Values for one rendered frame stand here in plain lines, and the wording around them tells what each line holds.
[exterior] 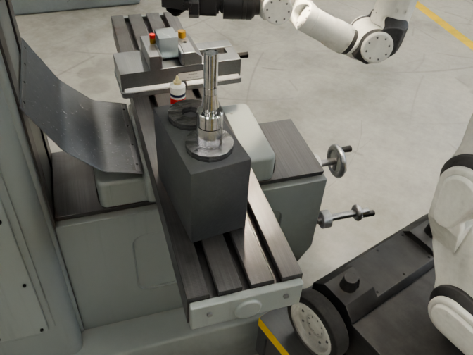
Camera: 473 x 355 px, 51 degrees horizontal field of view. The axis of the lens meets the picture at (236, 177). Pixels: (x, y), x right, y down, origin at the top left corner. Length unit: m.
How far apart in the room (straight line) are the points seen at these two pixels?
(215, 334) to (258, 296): 0.81
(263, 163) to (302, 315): 0.44
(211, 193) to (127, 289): 0.77
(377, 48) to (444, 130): 1.97
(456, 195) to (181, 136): 0.57
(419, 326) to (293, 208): 0.49
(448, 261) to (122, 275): 0.92
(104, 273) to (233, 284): 0.68
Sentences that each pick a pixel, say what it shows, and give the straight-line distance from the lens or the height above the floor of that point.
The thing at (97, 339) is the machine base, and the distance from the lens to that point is 1.75.
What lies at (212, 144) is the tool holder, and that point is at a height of 1.14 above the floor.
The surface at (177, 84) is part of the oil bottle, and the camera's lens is 1.28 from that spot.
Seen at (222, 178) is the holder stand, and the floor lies 1.09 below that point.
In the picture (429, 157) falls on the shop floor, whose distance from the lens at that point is 2.92.
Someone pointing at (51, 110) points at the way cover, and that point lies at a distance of 1.28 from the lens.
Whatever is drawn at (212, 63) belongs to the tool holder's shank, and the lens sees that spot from 0.81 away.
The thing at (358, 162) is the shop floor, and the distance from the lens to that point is 2.73.
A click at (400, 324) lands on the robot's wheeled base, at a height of 0.57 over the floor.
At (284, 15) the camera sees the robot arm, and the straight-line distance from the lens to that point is 1.16.
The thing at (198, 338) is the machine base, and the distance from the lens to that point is 1.73.
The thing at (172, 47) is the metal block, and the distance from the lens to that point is 1.40.
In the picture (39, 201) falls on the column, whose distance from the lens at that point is 1.28.
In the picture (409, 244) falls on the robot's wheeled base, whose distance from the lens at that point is 1.56.
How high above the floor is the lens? 1.69
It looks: 42 degrees down
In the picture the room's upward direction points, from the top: 4 degrees clockwise
